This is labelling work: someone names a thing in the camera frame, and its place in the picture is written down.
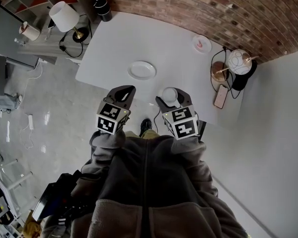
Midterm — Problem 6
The small white dish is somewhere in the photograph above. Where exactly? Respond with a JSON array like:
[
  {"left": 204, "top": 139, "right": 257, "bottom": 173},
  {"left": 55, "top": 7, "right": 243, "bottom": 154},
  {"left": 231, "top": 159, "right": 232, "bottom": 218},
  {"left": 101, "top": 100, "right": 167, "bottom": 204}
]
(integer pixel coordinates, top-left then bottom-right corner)
[{"left": 191, "top": 34, "right": 212, "bottom": 53}]

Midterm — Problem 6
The white desk with drawers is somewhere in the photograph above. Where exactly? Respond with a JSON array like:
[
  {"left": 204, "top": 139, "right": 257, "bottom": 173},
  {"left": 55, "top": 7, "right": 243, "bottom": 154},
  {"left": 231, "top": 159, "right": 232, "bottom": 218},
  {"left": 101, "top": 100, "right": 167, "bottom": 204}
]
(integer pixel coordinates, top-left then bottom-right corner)
[{"left": 75, "top": 11, "right": 245, "bottom": 133}]

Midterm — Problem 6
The black globe lamp cable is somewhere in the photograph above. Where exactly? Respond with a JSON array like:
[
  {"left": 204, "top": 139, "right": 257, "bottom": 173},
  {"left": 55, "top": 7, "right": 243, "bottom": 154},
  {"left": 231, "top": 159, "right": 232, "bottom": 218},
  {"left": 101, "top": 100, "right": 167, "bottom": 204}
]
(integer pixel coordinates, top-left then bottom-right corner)
[{"left": 210, "top": 47, "right": 240, "bottom": 99}]

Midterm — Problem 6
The person's left forearm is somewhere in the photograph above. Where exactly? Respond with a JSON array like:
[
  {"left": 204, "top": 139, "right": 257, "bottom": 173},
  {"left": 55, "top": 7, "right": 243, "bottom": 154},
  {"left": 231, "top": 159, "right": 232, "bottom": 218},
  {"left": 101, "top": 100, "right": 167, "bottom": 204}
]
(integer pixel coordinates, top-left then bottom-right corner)
[{"left": 89, "top": 130, "right": 127, "bottom": 175}]

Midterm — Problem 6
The white shade table lamp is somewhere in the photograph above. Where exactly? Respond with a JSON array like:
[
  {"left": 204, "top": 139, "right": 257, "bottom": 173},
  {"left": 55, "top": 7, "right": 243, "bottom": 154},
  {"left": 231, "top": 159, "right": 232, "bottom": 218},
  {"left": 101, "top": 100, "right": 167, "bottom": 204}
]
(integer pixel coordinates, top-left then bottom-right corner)
[{"left": 49, "top": 0, "right": 89, "bottom": 44}]

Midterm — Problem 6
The smartphone with light case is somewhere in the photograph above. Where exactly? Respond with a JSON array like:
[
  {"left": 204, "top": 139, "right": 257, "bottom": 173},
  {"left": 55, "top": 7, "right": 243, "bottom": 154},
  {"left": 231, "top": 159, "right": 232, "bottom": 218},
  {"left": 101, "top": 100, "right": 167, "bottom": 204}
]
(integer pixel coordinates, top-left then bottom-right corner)
[{"left": 213, "top": 84, "right": 229, "bottom": 109}]

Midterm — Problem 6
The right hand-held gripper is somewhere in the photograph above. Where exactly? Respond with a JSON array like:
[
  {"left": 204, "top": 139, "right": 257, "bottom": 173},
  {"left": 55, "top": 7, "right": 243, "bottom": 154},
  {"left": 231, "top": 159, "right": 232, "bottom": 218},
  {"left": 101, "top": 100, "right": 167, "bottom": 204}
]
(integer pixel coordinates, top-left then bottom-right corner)
[{"left": 155, "top": 88, "right": 199, "bottom": 141}]

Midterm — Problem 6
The white canister with brown handle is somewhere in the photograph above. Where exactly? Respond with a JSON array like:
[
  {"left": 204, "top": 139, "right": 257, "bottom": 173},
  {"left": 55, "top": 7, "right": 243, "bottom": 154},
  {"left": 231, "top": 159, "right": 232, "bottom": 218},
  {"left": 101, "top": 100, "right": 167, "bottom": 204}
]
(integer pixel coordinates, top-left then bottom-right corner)
[{"left": 18, "top": 21, "right": 40, "bottom": 42}]

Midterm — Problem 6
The black cylindrical flask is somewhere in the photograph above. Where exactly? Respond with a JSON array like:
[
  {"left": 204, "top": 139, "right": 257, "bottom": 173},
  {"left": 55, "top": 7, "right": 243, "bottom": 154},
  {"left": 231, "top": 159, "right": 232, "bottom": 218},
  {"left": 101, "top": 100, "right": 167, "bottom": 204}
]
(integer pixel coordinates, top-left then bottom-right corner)
[{"left": 93, "top": 0, "right": 113, "bottom": 22}]

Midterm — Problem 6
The yellow cloth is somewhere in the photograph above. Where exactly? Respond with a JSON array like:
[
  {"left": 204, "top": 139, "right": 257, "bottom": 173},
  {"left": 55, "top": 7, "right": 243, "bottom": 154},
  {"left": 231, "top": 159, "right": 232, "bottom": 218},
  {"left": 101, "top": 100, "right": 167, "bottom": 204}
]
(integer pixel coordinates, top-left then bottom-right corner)
[{"left": 22, "top": 219, "right": 43, "bottom": 238}]

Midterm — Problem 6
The white metal rack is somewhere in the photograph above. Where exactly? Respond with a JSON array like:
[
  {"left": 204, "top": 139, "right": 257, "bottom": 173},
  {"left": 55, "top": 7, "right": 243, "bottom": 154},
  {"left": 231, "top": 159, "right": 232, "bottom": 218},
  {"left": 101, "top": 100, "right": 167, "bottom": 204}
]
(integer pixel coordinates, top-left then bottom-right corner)
[{"left": 0, "top": 157, "right": 33, "bottom": 233}]

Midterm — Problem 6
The grey cabinet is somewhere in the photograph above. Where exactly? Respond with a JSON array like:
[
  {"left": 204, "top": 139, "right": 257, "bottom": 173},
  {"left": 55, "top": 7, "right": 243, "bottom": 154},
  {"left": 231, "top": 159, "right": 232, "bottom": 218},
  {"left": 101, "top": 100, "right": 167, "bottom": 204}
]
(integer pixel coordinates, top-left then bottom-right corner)
[{"left": 0, "top": 0, "right": 40, "bottom": 96}]

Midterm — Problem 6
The person's right forearm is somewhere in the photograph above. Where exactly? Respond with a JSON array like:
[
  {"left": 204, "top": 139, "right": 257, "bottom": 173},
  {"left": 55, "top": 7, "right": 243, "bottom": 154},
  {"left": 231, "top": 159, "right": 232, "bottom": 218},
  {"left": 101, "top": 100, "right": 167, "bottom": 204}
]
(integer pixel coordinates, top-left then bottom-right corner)
[{"left": 171, "top": 135, "right": 219, "bottom": 198}]

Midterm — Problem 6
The globe lamp with gold base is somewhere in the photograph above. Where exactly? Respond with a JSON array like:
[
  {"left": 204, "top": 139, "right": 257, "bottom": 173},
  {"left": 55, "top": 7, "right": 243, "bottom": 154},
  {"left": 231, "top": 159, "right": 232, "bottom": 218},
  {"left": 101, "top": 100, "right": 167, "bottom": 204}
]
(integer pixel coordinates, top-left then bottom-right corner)
[{"left": 211, "top": 49, "right": 259, "bottom": 83}]

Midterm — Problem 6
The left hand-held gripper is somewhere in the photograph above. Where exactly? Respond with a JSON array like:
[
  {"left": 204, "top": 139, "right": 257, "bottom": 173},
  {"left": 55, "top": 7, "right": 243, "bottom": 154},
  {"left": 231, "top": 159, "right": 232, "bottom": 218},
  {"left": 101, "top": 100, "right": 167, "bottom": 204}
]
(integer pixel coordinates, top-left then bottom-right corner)
[{"left": 96, "top": 85, "right": 137, "bottom": 135}]

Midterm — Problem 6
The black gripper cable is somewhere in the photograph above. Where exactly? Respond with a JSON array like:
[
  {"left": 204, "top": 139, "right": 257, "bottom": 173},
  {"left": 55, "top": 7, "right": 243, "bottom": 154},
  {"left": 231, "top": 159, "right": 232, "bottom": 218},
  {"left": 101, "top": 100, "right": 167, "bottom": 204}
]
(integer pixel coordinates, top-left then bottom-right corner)
[{"left": 152, "top": 108, "right": 162, "bottom": 131}]

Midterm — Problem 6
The black equipment pack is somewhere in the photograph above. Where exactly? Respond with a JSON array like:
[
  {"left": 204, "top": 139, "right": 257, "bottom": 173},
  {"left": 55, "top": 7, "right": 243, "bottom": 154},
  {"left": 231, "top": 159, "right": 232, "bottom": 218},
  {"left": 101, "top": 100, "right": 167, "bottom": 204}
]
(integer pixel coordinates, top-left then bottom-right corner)
[{"left": 31, "top": 170, "right": 96, "bottom": 223}]

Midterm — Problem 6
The translucent white plastic cup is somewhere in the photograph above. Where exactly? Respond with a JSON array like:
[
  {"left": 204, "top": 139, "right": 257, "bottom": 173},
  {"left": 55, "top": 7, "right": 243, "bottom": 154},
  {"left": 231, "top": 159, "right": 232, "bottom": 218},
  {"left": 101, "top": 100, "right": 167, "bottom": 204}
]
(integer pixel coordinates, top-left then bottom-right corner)
[{"left": 158, "top": 87, "right": 179, "bottom": 103}]

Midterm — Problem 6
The person's leg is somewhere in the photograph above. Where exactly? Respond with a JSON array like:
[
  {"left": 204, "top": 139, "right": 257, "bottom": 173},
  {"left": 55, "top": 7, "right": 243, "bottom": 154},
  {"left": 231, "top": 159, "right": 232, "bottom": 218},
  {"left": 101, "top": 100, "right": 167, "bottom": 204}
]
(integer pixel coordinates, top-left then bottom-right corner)
[
  {"left": 0, "top": 92, "right": 23, "bottom": 113},
  {"left": 125, "top": 129, "right": 162, "bottom": 140}
]

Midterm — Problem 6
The black table lamp cable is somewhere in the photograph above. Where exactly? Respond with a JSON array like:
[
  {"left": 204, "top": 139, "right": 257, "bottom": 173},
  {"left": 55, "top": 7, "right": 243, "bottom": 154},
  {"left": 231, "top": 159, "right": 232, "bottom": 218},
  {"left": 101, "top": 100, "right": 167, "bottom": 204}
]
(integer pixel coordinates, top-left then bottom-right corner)
[{"left": 59, "top": 14, "right": 93, "bottom": 58}]

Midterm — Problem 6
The white plate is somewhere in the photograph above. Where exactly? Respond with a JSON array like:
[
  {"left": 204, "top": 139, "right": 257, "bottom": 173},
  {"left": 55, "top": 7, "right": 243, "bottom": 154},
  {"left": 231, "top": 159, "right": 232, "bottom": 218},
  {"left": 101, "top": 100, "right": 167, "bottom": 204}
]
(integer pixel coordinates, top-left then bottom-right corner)
[{"left": 128, "top": 60, "right": 157, "bottom": 80}]

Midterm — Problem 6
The person's black shoe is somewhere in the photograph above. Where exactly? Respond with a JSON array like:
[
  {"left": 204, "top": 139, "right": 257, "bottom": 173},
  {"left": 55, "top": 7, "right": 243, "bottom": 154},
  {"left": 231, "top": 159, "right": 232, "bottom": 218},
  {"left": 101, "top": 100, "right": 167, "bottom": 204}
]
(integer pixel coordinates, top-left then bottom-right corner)
[{"left": 140, "top": 119, "right": 153, "bottom": 137}]

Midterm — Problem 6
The person's grey fleece jacket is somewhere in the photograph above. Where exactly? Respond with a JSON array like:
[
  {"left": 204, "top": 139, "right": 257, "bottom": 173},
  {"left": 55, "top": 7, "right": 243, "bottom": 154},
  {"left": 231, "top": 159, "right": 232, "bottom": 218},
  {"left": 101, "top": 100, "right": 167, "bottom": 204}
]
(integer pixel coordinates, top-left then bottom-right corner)
[{"left": 41, "top": 135, "right": 249, "bottom": 238}]

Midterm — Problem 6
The black rounded speaker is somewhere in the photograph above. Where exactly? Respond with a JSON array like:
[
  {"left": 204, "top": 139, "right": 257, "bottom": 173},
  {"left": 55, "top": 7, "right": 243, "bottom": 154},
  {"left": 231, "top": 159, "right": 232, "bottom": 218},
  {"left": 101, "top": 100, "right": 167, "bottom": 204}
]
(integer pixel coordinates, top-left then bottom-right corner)
[{"left": 232, "top": 60, "right": 258, "bottom": 92}]

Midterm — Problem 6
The grey desk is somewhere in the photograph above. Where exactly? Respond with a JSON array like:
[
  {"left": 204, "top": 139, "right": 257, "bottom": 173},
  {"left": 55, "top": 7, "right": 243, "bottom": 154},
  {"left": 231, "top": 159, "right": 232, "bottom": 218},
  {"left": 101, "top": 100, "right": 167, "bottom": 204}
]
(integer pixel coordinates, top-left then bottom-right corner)
[{"left": 17, "top": 18, "right": 93, "bottom": 64}]

